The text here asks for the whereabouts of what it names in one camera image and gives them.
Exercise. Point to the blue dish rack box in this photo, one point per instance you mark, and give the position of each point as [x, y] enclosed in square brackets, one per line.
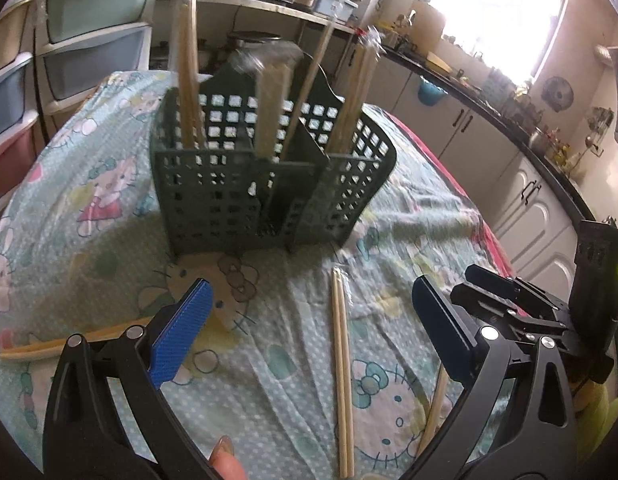
[339, 9]

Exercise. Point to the person's left hand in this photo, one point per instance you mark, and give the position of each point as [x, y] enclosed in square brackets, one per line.
[224, 462]

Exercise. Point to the metal shelf rack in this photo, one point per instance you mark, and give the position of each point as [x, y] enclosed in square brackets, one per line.
[217, 18]

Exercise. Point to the white kitchen cabinets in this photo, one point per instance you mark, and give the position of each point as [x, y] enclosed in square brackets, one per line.
[532, 210]

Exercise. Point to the dark green utensil basket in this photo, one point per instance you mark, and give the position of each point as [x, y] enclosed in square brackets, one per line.
[223, 198]

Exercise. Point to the wooden cutting board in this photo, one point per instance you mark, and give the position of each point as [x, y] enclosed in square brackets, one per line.
[427, 26]

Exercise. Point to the right pastel drawer tower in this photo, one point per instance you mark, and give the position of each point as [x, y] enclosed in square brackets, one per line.
[80, 42]

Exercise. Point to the pastel drawer tower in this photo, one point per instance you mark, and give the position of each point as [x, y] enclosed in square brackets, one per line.
[18, 108]
[80, 42]

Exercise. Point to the blue hanging bin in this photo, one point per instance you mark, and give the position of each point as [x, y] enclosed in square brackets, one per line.
[430, 94]

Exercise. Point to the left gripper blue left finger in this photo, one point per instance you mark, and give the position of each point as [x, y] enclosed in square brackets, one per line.
[175, 332]

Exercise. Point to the kitchen window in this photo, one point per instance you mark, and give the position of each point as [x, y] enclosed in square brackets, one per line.
[512, 36]

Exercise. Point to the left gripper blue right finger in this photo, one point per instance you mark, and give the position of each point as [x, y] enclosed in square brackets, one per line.
[451, 337]

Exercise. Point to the left pastel drawer tower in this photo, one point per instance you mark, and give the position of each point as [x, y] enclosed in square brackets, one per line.
[18, 108]

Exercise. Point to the wooden chopstick pair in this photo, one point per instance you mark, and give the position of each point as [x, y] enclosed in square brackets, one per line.
[185, 64]
[272, 64]
[307, 85]
[368, 52]
[434, 413]
[346, 443]
[54, 348]

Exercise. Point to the hello kitty patterned tablecloth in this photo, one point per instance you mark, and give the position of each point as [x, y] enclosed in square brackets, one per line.
[82, 247]

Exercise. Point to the stainless steel pot stack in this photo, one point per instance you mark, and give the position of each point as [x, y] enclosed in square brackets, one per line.
[241, 40]

